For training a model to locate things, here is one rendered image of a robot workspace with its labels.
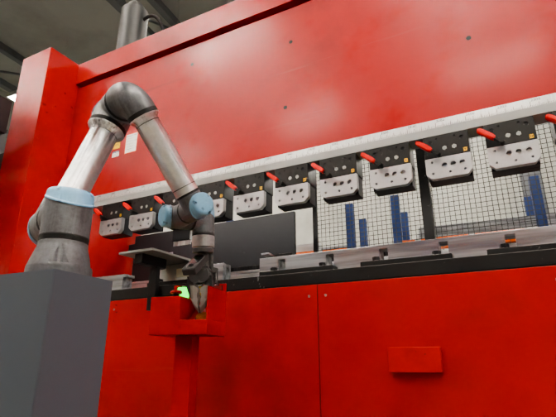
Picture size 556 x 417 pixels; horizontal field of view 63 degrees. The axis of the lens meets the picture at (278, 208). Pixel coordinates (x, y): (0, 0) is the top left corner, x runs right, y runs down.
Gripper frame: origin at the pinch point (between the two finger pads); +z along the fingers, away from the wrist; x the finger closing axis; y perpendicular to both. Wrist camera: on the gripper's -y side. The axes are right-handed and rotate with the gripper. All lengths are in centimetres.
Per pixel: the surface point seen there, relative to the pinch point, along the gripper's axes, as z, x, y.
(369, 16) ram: -118, -61, 29
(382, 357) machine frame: 16, -57, 8
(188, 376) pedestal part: 20.4, 2.7, -1.4
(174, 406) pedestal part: 29.3, 6.6, -2.2
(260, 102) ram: -91, -10, 39
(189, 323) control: 4.3, 0.9, -5.1
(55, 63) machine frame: -143, 118, 56
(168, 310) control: 0.3, 8.6, -4.7
